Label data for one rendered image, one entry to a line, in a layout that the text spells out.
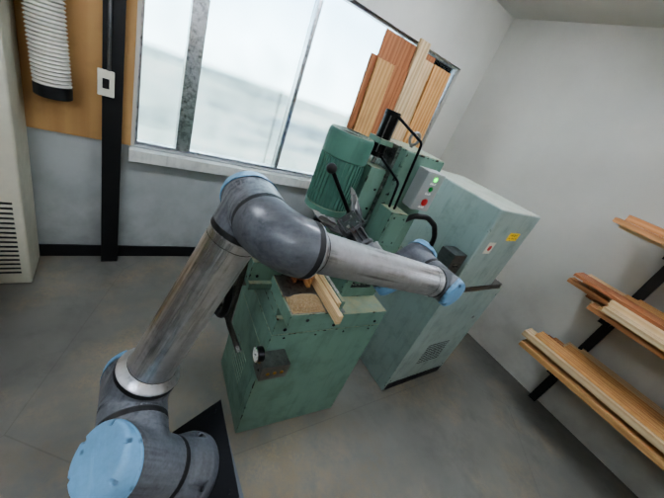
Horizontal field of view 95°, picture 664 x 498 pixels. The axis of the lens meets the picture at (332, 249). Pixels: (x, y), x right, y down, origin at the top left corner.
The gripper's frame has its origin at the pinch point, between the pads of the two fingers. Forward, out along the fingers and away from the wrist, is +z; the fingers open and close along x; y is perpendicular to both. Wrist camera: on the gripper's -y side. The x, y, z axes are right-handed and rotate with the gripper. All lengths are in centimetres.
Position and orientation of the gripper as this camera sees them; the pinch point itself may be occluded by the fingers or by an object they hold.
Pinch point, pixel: (331, 198)
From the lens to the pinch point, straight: 104.5
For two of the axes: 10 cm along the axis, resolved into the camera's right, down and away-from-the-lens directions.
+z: -5.3, -8.4, 0.9
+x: -8.5, 5.2, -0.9
